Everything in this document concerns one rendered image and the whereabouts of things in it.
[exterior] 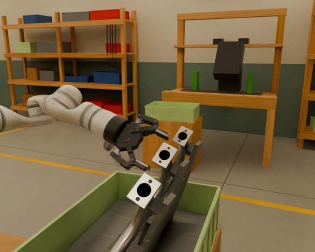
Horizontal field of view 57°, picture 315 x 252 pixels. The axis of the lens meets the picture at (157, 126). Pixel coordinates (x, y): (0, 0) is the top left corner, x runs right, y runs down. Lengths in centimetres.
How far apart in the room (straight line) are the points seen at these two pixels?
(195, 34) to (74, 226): 491
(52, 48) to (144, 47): 189
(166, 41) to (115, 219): 493
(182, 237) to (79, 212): 33
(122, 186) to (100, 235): 25
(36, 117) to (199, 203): 67
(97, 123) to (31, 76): 630
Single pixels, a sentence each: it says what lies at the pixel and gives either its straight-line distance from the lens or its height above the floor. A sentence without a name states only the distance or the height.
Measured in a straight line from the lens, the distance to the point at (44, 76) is 671.
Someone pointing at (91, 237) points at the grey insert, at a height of 85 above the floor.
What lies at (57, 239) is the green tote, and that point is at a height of 90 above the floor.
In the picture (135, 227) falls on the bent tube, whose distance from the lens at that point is 66.
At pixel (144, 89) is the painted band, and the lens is 599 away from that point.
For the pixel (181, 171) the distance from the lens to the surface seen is 72.
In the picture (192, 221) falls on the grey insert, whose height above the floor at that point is 85.
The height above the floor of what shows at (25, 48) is 152.
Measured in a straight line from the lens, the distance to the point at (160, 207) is 58.
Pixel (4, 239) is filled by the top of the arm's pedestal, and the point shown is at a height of 85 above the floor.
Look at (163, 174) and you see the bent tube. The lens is 77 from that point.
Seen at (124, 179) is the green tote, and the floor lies 93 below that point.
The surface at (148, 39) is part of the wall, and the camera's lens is 592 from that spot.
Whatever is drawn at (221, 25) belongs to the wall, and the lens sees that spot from 549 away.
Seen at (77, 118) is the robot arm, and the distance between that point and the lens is 80.
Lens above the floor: 141
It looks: 14 degrees down
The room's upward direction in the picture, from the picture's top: straight up
